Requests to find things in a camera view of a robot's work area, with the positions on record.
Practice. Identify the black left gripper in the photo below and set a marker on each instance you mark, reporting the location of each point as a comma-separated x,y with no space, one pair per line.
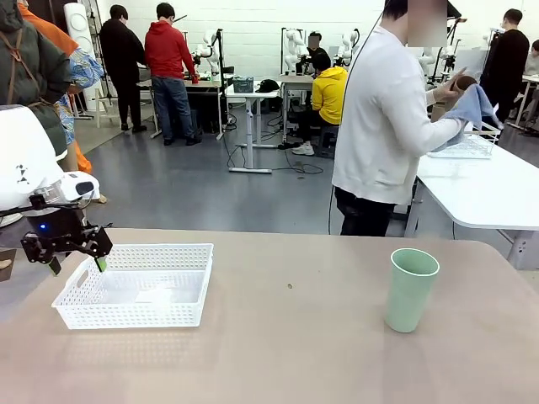
54,227

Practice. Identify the white perforated plastic basket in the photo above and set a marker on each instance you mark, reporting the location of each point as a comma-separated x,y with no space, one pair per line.
126,313

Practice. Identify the light green cup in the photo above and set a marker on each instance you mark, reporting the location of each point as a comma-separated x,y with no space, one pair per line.
408,299

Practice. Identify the blue cloth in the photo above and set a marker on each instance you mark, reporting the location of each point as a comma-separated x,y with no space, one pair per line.
473,107

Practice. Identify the brown cup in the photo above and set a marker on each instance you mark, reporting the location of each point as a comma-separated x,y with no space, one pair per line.
466,82

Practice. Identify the person's right forearm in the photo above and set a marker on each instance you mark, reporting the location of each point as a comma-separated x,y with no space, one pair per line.
438,130

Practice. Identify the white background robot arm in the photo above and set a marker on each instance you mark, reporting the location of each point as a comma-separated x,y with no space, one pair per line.
295,46
349,44
209,44

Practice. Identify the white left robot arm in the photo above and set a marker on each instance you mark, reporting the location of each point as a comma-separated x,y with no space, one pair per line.
23,147

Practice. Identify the person's left hand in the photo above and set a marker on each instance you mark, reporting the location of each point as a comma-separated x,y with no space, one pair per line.
444,91

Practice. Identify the brown board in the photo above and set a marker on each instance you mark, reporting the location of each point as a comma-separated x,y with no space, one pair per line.
6,265

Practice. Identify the white round fan base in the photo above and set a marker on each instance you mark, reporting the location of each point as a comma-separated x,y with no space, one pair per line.
8,219

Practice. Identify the white step stool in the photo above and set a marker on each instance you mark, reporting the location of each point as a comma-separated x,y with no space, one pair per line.
110,109

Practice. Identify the person in green jacket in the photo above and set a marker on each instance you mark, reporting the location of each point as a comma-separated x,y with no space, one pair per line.
29,67

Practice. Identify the person in black clothes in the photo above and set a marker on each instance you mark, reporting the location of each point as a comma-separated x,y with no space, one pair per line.
122,50

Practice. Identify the wooden top desk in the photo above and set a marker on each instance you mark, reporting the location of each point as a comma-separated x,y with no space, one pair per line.
208,84

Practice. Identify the figure in orange clothes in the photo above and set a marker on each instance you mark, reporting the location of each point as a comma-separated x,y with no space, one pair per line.
46,31

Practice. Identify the white height-adjustable desk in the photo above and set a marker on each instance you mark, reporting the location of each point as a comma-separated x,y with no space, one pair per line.
250,126

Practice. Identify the tall white tower fan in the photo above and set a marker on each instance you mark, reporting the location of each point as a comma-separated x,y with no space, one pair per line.
80,29

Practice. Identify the person in red hoodie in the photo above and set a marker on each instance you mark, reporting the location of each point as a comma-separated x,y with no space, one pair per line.
166,46

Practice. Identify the green plastic crate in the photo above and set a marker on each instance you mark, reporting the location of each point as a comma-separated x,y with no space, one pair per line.
243,85

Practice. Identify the black cap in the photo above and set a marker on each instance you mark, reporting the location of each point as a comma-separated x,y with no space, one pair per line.
267,86

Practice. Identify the brown top desk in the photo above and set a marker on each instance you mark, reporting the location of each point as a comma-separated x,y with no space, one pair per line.
297,80

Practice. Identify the person in yellow hoodie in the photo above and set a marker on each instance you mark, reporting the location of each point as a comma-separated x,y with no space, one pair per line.
330,92

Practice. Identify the seated person in dark top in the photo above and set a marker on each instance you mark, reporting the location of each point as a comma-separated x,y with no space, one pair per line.
316,52

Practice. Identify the person in white sweater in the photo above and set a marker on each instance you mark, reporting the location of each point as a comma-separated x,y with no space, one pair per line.
379,126

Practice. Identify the white side table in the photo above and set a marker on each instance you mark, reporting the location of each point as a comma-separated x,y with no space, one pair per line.
471,189

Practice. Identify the black overhead lamp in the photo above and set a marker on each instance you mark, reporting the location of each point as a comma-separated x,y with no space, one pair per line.
457,10

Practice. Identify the person in grey top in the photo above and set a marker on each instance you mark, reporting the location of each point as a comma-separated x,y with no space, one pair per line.
534,59

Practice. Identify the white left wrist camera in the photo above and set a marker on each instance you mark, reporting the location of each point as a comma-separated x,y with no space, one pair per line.
80,185

